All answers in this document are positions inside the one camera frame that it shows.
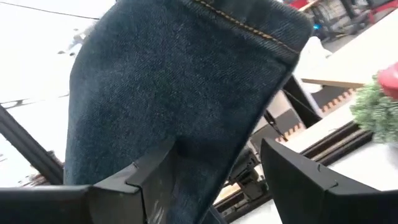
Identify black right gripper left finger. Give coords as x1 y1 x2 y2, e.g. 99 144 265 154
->
0 139 178 224

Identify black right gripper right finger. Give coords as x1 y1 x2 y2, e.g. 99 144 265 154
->
260 138 398 224

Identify dark navy garment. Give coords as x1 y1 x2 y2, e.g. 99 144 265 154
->
63 0 314 224

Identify orange black striped mat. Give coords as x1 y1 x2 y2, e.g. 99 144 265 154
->
250 88 357 153

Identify small potted green plant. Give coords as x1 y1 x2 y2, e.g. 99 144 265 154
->
349 74 398 145

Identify light wooden desk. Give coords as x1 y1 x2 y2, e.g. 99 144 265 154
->
299 6 398 90

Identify black aluminium table frame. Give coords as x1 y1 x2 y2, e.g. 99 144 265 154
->
0 105 374 223

